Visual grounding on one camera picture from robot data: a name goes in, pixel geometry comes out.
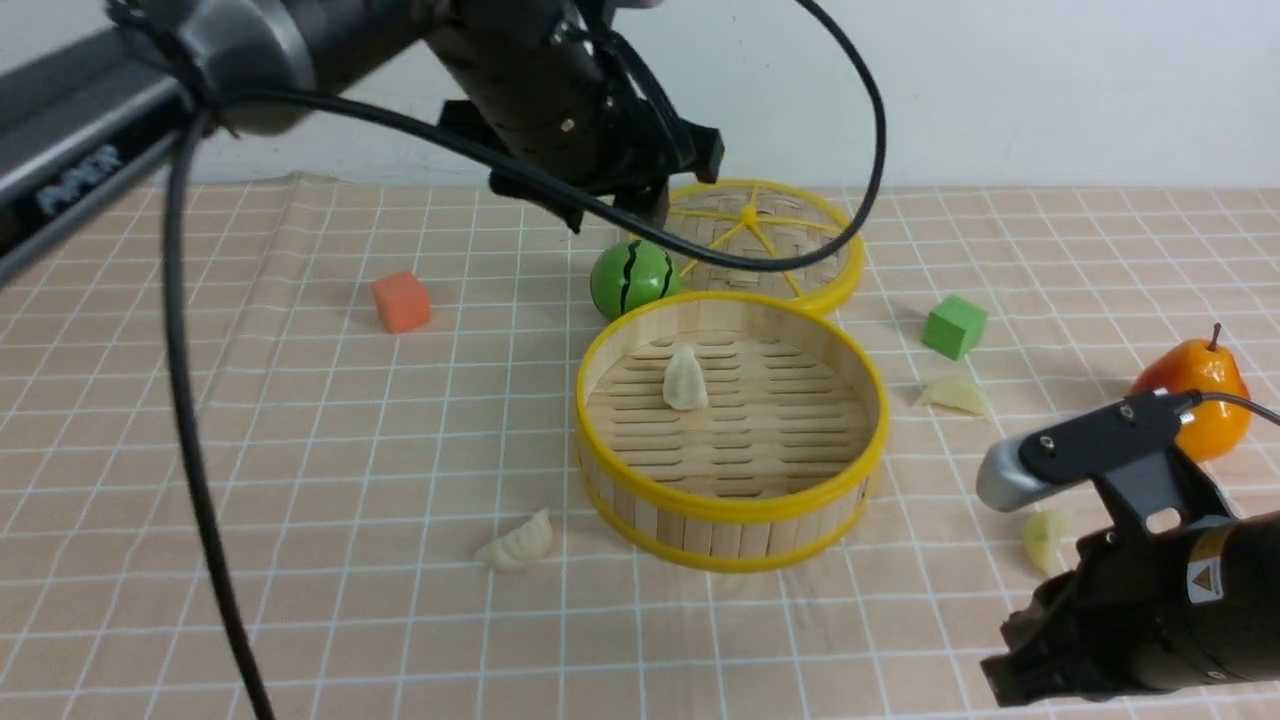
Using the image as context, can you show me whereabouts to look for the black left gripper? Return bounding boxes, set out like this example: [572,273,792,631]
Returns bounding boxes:
[425,1,724,225]

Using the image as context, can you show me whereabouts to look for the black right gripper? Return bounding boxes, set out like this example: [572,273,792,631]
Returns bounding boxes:
[980,528,1226,708]

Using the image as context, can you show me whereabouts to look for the pale green dumpling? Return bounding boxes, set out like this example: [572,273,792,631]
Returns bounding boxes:
[913,375,991,418]
[1021,510,1069,578]

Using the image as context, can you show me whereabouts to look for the white dumpling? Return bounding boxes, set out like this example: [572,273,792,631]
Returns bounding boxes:
[474,509,556,573]
[662,343,710,411]

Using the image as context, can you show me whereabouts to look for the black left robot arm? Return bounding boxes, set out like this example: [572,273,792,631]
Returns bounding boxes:
[1,1,724,282]

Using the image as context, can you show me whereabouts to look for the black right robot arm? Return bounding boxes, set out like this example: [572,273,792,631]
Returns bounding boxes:
[980,512,1279,708]

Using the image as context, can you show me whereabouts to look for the bamboo steamer lid yellow rim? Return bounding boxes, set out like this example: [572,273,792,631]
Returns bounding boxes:
[666,179,865,315]

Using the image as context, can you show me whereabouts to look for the bamboo steamer tray yellow rim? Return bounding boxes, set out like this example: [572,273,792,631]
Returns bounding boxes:
[573,292,891,573]

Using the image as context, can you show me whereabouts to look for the orange yellow toy pear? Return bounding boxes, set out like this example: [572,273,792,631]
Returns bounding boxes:
[1129,322,1252,462]

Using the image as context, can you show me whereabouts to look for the green watermelon toy ball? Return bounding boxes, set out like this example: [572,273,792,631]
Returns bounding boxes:
[589,238,684,322]

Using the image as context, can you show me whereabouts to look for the orange foam cube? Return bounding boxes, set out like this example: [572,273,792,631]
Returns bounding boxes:
[370,272,433,334]

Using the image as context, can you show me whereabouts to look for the green foam cube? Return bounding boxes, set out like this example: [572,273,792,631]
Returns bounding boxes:
[922,295,989,361]

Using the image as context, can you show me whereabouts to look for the checkered beige tablecloth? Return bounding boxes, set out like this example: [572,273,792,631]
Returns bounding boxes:
[1,177,1279,719]

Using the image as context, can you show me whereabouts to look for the grey black wrist camera right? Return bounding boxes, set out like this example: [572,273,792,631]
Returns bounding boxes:
[975,388,1277,537]

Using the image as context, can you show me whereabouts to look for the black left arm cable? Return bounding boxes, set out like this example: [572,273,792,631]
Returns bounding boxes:
[108,0,890,720]

